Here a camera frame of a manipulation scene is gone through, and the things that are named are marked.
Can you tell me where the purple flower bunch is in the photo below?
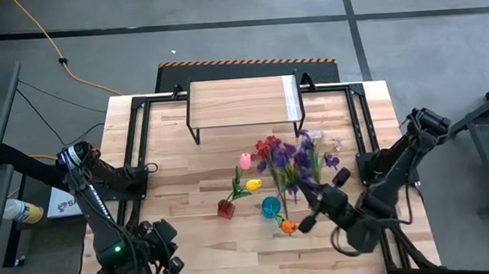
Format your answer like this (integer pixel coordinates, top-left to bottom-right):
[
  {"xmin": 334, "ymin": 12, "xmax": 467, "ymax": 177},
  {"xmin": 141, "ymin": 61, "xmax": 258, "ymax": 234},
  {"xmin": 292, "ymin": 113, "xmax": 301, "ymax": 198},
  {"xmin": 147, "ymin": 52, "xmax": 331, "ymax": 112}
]
[{"xmin": 253, "ymin": 126, "xmax": 344, "ymax": 207}]

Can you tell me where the yellow tulip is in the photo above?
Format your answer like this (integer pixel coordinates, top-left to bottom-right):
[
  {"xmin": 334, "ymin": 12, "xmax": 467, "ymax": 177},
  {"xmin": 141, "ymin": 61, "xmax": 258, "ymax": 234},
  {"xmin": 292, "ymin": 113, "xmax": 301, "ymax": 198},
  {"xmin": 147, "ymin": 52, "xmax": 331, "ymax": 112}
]
[{"xmin": 228, "ymin": 178, "xmax": 263, "ymax": 203}]

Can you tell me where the wooden shelf with black legs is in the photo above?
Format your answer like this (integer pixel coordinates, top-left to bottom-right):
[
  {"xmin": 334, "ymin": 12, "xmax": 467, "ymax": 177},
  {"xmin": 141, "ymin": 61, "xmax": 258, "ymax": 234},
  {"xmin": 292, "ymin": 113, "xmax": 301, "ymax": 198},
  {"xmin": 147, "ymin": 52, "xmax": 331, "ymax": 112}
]
[{"xmin": 183, "ymin": 72, "xmax": 308, "ymax": 146}]

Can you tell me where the black desk leg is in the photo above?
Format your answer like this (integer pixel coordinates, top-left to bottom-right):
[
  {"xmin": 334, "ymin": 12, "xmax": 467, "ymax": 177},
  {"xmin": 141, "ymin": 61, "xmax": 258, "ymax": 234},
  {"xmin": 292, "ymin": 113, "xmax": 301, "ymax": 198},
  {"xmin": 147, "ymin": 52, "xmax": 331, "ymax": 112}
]
[{"xmin": 0, "ymin": 138, "xmax": 77, "ymax": 270}]

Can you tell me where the orange tulip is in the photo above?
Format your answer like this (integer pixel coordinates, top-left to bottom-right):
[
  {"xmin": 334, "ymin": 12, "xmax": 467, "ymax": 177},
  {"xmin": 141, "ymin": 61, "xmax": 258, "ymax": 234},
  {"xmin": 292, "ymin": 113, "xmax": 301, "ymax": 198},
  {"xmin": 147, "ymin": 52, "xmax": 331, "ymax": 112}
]
[{"xmin": 272, "ymin": 210, "xmax": 300, "ymax": 238}]

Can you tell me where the white printed box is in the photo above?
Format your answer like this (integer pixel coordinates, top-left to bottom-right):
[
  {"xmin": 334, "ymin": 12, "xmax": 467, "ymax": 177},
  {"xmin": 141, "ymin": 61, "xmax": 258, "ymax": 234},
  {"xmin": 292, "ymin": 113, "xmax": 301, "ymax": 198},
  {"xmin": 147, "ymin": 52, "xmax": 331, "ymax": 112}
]
[{"xmin": 45, "ymin": 185, "xmax": 85, "ymax": 220}]

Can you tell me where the red glass vase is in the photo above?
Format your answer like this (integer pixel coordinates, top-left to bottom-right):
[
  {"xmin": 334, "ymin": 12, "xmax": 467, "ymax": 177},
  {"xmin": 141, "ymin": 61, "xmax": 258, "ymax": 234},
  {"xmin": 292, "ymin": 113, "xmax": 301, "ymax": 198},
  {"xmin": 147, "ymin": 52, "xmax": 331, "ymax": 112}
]
[{"xmin": 215, "ymin": 197, "xmax": 238, "ymax": 221}]

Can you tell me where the black mat with striped edge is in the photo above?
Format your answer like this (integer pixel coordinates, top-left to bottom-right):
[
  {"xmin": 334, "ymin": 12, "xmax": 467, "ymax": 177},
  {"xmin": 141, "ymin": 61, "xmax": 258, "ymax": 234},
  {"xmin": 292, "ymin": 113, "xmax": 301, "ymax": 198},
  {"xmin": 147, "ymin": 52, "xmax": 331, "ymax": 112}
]
[{"xmin": 152, "ymin": 50, "xmax": 340, "ymax": 96}]

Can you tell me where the yellow extension cable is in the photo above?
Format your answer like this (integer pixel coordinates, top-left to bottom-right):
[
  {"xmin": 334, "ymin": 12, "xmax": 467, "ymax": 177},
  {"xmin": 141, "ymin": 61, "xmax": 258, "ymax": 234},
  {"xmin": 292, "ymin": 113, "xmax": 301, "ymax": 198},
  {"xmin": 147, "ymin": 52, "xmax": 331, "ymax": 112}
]
[{"xmin": 9, "ymin": 0, "xmax": 128, "ymax": 165}]

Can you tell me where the red flower bunch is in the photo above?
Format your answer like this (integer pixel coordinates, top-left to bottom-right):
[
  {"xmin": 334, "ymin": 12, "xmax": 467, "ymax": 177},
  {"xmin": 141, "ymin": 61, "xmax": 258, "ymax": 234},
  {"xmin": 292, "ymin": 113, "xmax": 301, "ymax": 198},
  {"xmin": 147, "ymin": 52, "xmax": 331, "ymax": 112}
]
[{"xmin": 248, "ymin": 134, "xmax": 299, "ymax": 223}]

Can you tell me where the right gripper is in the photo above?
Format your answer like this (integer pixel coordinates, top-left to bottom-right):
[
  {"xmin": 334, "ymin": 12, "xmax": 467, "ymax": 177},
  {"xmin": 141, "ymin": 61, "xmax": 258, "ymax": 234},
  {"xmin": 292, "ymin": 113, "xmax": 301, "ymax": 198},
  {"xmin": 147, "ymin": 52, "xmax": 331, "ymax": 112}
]
[{"xmin": 294, "ymin": 165, "xmax": 364, "ymax": 238}]

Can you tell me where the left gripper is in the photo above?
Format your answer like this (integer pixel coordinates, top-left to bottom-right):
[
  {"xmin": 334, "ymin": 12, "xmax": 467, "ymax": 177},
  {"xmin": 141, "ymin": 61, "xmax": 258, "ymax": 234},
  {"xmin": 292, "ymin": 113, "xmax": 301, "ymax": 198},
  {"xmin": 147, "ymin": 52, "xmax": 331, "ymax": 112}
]
[{"xmin": 137, "ymin": 217, "xmax": 186, "ymax": 274}]

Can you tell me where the blue glass vase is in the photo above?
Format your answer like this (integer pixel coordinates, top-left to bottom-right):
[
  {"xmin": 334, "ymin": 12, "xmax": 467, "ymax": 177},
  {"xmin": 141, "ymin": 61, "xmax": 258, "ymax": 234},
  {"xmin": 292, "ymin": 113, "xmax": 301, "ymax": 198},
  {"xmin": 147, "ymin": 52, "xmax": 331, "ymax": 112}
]
[{"xmin": 260, "ymin": 195, "xmax": 284, "ymax": 220}]

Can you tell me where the bottle with yellow label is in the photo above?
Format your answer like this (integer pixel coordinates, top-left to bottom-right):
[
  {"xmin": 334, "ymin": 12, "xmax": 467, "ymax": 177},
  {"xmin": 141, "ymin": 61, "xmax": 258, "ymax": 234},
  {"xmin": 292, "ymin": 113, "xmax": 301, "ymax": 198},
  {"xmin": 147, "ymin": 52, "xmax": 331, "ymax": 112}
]
[{"xmin": 1, "ymin": 196, "xmax": 45, "ymax": 227}]

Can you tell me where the grey metal cart frame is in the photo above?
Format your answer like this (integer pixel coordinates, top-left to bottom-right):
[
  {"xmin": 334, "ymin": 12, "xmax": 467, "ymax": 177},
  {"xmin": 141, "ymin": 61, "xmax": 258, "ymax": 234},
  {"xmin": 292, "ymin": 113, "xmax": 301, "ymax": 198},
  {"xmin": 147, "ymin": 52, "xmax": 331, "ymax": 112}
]
[{"xmin": 440, "ymin": 74, "xmax": 489, "ymax": 219}]

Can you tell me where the pink tulip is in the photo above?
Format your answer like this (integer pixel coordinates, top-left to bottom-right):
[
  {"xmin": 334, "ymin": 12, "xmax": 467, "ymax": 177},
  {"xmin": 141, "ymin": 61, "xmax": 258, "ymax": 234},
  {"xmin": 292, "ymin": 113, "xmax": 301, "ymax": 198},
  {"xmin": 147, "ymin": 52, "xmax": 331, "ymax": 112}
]
[{"xmin": 226, "ymin": 152, "xmax": 256, "ymax": 203}]

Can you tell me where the thin black cable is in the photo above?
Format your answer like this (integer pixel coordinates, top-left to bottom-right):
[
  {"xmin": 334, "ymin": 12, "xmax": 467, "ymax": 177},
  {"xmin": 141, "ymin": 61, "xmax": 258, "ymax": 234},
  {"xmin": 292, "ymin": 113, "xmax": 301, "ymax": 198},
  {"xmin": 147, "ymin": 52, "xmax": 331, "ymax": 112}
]
[
  {"xmin": 15, "ymin": 81, "xmax": 108, "ymax": 150},
  {"xmin": 15, "ymin": 72, "xmax": 107, "ymax": 120}
]

